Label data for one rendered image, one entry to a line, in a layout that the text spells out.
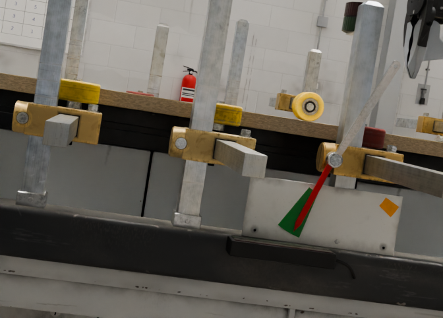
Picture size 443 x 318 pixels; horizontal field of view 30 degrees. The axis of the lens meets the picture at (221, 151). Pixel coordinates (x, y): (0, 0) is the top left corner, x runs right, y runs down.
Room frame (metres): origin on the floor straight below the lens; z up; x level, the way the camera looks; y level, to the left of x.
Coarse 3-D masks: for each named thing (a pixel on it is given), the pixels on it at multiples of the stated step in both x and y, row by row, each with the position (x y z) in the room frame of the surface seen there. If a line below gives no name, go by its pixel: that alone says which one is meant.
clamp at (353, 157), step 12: (324, 144) 1.37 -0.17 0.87; (336, 144) 1.36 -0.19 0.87; (324, 156) 1.35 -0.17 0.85; (348, 156) 1.36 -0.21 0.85; (360, 156) 1.36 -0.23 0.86; (384, 156) 1.36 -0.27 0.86; (396, 156) 1.37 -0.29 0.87; (336, 168) 1.35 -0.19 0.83; (348, 168) 1.36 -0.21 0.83; (360, 168) 1.36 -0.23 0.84; (384, 180) 1.37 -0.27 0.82
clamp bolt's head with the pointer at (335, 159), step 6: (336, 156) 1.33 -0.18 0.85; (330, 162) 1.33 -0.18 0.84; (336, 162) 1.33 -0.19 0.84; (324, 168) 1.35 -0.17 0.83; (330, 168) 1.35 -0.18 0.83; (324, 174) 1.35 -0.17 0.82; (318, 180) 1.35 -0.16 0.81; (324, 180) 1.35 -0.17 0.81; (318, 186) 1.35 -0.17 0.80; (312, 192) 1.34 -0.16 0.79; (312, 198) 1.34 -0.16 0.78; (306, 204) 1.34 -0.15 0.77; (306, 210) 1.34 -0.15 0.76; (300, 216) 1.34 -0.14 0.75; (300, 222) 1.34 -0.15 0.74; (294, 228) 1.34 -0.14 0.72
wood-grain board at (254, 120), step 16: (0, 80) 1.44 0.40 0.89; (16, 80) 1.44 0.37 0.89; (32, 80) 1.45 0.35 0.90; (112, 96) 1.47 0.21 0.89; (128, 96) 1.47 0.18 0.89; (144, 96) 1.48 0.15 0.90; (160, 112) 1.48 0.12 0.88; (176, 112) 1.48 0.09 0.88; (256, 128) 1.51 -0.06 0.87; (272, 128) 1.51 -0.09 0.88; (288, 128) 1.51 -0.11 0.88; (304, 128) 1.52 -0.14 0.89; (320, 128) 1.52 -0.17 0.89; (336, 128) 1.53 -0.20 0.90; (384, 144) 1.54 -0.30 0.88; (400, 144) 1.55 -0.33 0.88; (416, 144) 1.55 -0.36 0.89; (432, 144) 1.55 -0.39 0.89
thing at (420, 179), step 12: (372, 156) 1.33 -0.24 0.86; (372, 168) 1.32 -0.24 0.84; (384, 168) 1.26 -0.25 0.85; (396, 168) 1.21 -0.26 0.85; (408, 168) 1.17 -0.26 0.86; (420, 168) 1.13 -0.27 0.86; (396, 180) 1.20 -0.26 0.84; (408, 180) 1.16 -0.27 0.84; (420, 180) 1.12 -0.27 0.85; (432, 180) 1.07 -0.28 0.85; (432, 192) 1.07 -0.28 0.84
